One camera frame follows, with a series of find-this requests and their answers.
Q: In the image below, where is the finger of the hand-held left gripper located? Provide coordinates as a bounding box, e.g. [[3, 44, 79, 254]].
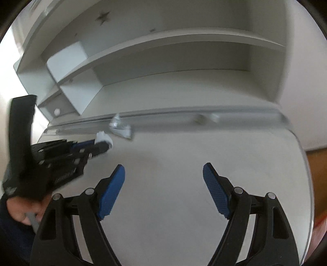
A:
[[86, 143, 111, 160], [68, 140, 98, 150]]

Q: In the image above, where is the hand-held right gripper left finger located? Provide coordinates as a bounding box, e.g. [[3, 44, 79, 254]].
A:
[[30, 164, 125, 266]]

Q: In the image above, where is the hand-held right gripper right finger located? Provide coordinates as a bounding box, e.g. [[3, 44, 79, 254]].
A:
[[203, 162, 299, 266]]

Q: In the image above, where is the white tissue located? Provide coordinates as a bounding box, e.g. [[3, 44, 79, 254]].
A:
[[95, 131, 113, 150]]

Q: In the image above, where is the person's left forearm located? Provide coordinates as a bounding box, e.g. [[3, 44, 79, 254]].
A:
[[0, 197, 36, 266]]

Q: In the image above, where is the person's left hand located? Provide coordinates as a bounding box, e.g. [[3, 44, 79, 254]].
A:
[[7, 196, 50, 226]]

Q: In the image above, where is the silver crumpled wrapper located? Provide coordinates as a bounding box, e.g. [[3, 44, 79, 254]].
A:
[[109, 113, 134, 140]]

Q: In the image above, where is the grey drawer with round knob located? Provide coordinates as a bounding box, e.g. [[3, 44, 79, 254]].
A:
[[38, 96, 80, 121]]

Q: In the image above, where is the white shelf unit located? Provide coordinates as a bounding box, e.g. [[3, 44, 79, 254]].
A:
[[13, 0, 288, 123]]

